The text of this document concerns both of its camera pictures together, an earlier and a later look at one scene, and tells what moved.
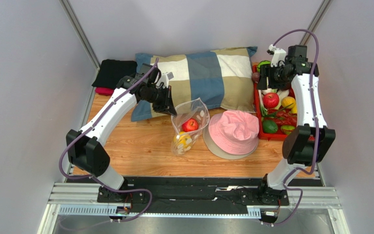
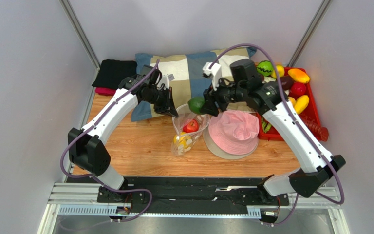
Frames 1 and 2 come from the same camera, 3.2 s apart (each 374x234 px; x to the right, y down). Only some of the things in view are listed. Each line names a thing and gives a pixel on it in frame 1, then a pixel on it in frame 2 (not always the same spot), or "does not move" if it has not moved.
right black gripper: x=265 y=77 -> x=213 y=98
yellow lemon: x=183 y=139 does not move
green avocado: x=270 y=126 -> x=195 y=103
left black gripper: x=167 y=105 does not move
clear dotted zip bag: x=187 y=120 does not move
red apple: x=190 y=125 does not move
